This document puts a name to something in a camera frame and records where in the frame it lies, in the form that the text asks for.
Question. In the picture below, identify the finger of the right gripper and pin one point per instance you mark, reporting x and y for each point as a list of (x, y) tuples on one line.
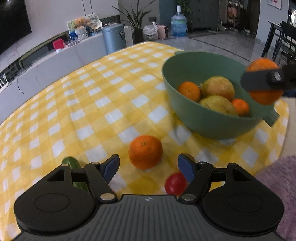
[(263, 80)]

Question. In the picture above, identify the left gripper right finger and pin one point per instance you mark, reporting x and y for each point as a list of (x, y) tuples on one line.
[(198, 176)]

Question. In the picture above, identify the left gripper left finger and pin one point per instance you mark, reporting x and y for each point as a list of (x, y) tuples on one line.
[(99, 176)]

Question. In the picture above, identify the large orange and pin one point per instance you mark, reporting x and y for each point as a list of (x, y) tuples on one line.
[(264, 97)]

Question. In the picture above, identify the red tomato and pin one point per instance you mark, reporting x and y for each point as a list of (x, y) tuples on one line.
[(176, 184)]

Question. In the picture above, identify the green cucumber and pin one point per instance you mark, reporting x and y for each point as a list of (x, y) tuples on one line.
[(78, 175)]

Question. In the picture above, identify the green plastic bowl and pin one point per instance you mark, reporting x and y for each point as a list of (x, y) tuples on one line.
[(197, 67)]

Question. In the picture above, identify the dark dining chair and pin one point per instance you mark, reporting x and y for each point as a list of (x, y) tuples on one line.
[(285, 45)]

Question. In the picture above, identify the small mandarin in bowl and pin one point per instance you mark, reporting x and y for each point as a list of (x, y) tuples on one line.
[(241, 106)]

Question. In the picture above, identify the upper yellow-green pear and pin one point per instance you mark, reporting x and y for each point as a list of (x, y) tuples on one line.
[(218, 85)]

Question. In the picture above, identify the yellow-green pear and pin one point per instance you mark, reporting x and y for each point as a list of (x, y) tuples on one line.
[(218, 85), (219, 104)]

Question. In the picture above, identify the lower yellow-green pear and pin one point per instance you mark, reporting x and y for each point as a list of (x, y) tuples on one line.
[(219, 104)]

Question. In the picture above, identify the yellow checkered tablecloth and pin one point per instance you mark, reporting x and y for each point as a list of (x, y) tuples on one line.
[(97, 111)]

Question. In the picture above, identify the purple fluffy cushion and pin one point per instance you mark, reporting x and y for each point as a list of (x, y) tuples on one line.
[(279, 177)]

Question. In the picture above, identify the orange in bowl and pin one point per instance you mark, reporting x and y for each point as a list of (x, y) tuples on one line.
[(190, 90)]

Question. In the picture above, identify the blue water jug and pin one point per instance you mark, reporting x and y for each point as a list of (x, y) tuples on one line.
[(178, 24)]

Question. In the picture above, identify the white tv cabinet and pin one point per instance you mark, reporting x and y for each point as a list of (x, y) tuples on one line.
[(48, 70)]

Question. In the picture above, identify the pink small appliance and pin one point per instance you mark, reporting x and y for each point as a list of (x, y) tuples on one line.
[(163, 32)]

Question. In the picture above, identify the white plastic bag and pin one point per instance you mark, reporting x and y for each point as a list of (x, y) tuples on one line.
[(150, 33)]

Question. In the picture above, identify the red box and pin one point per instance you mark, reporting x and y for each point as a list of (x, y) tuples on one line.
[(58, 44)]

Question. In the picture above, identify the blue-grey trash can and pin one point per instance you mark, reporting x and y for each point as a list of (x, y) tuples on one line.
[(114, 38)]

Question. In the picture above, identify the potted green plant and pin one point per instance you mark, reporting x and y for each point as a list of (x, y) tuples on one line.
[(134, 16)]

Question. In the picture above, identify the teddy bear toy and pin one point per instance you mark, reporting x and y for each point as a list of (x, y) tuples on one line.
[(80, 22)]

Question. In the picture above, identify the black television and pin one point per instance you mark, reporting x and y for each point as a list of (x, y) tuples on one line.
[(14, 23)]

